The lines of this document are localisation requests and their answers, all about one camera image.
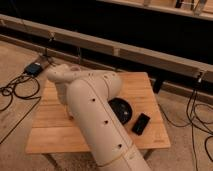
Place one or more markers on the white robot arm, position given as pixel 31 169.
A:
pixel 86 94

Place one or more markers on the black bowl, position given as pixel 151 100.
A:
pixel 122 110

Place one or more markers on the black phone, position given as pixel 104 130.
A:
pixel 140 124

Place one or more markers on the wooden shelf top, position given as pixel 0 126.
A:
pixel 199 9

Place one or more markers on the wooden beam rail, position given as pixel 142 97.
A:
pixel 145 56

